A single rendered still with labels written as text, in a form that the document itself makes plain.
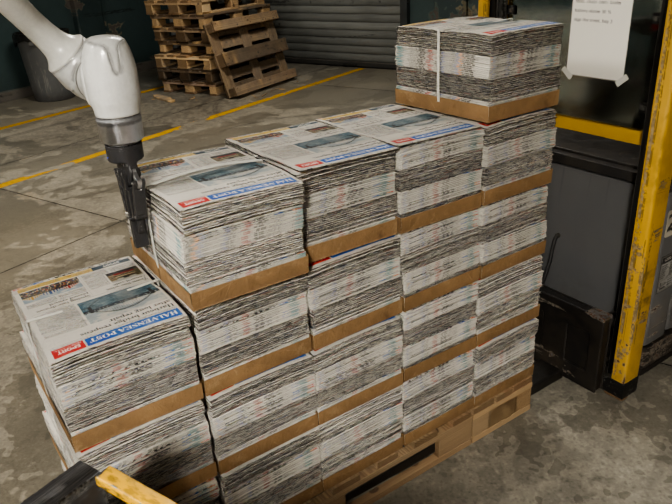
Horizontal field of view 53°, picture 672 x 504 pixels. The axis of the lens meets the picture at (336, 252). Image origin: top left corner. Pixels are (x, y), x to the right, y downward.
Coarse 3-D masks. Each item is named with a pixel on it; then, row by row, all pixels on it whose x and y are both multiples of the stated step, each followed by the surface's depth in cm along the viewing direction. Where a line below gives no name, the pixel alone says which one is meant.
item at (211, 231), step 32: (160, 192) 140; (192, 192) 138; (224, 192) 137; (256, 192) 138; (288, 192) 142; (160, 224) 142; (192, 224) 132; (224, 224) 136; (256, 224) 141; (288, 224) 146; (160, 256) 147; (192, 256) 135; (224, 256) 139; (256, 256) 144; (288, 256) 149; (192, 288) 137
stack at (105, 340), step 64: (128, 256) 168; (384, 256) 170; (448, 256) 184; (64, 320) 140; (128, 320) 139; (192, 320) 145; (256, 320) 152; (320, 320) 163; (384, 320) 178; (448, 320) 193; (64, 384) 129; (128, 384) 138; (192, 384) 147; (256, 384) 157; (320, 384) 170; (448, 384) 202; (64, 448) 155; (128, 448) 143; (192, 448) 153; (320, 448) 178; (448, 448) 213
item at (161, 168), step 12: (180, 156) 163; (192, 156) 162; (204, 156) 162; (216, 156) 162; (228, 156) 162; (240, 156) 161; (252, 156) 161; (144, 168) 155; (156, 168) 155; (168, 168) 155; (180, 168) 155; (192, 168) 154
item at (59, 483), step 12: (72, 468) 104; (84, 468) 103; (60, 480) 101; (72, 480) 101; (84, 480) 101; (36, 492) 99; (48, 492) 99; (60, 492) 99; (72, 492) 99; (84, 492) 101; (96, 492) 103
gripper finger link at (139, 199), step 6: (144, 180) 138; (132, 186) 139; (144, 186) 139; (132, 192) 140; (138, 192) 140; (144, 192) 141; (138, 198) 140; (144, 198) 141; (138, 204) 141; (144, 204) 142; (138, 210) 142; (144, 210) 143; (138, 216) 143
